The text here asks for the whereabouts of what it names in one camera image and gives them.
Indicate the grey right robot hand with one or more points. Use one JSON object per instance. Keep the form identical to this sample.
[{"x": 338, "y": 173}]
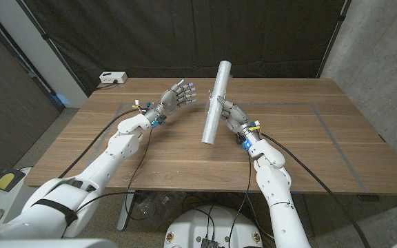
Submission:
[{"x": 236, "y": 118}]

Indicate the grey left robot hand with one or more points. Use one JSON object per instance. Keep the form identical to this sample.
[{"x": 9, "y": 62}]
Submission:
[{"x": 171, "y": 100}]

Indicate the plastic wrap roll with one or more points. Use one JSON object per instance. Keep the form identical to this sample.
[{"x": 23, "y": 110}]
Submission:
[{"x": 215, "y": 103}]

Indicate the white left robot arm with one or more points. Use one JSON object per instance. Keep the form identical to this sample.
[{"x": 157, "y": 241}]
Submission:
[{"x": 122, "y": 144}]

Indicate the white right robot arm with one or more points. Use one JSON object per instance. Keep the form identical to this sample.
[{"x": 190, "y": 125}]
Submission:
[{"x": 277, "y": 193}]

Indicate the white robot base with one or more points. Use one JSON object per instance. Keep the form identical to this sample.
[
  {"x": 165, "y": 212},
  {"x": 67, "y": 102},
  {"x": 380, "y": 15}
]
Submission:
[{"x": 188, "y": 227}]

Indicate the grey tape outline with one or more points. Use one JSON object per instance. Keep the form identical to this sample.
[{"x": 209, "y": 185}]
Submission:
[{"x": 288, "y": 103}]

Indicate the white power strip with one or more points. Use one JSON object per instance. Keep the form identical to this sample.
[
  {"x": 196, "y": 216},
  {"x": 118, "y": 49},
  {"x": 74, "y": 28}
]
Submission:
[{"x": 113, "y": 77}]

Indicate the black backdrop curtain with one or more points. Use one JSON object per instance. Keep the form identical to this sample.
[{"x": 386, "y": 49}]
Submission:
[{"x": 150, "y": 34}]

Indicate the crumpled clear plastic bag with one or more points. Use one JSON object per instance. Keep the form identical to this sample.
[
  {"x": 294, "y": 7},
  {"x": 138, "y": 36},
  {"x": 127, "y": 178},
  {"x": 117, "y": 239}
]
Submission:
[{"x": 157, "y": 206}]

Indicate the grey table leg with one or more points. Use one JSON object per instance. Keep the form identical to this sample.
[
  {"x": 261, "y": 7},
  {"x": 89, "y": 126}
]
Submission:
[{"x": 302, "y": 208}]

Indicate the white table leg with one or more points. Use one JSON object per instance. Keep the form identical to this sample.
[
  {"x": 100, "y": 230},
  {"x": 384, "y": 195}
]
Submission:
[{"x": 124, "y": 213}]

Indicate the black finned electronics box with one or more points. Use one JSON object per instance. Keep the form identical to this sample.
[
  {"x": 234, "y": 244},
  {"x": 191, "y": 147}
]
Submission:
[{"x": 209, "y": 243}]

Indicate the black backdrop stand pole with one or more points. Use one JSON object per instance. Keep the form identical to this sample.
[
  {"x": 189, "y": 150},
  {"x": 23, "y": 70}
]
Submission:
[
  {"x": 334, "y": 34},
  {"x": 47, "y": 38}
]

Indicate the black table foot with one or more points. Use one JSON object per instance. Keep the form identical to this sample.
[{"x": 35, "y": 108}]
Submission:
[{"x": 369, "y": 198}]

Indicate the yellow and black pads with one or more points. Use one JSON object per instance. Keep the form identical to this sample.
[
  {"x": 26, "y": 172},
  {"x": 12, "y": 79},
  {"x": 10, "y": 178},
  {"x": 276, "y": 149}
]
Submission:
[{"x": 5, "y": 179}]

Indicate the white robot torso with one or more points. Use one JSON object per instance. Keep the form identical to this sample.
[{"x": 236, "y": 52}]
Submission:
[{"x": 47, "y": 244}]

